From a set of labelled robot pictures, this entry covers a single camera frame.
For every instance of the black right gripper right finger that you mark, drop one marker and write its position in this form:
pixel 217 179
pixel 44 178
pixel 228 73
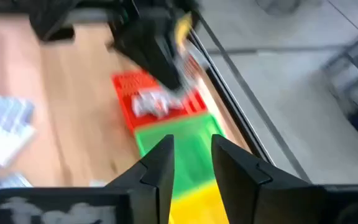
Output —
pixel 241 193

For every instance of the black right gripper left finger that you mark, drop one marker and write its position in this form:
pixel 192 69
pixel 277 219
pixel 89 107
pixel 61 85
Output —
pixel 157 186

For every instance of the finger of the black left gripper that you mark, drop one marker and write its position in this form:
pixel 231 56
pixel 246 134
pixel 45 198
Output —
pixel 171 65
pixel 149 62

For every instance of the Lysol wipes canister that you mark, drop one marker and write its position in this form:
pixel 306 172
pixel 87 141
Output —
pixel 182 31

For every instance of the yellow plastic basket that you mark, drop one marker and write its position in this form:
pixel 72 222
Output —
pixel 194 208

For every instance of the red plastic basket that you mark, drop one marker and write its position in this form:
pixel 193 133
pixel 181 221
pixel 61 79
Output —
pixel 126 102

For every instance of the green plastic basket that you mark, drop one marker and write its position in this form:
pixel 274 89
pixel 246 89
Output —
pixel 191 149

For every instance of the blue striped bandage packet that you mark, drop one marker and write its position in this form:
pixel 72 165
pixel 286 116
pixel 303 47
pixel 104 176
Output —
pixel 2 183

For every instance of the pile of red-striped packets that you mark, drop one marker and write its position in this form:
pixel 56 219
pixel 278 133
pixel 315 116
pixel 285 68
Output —
pixel 5 124

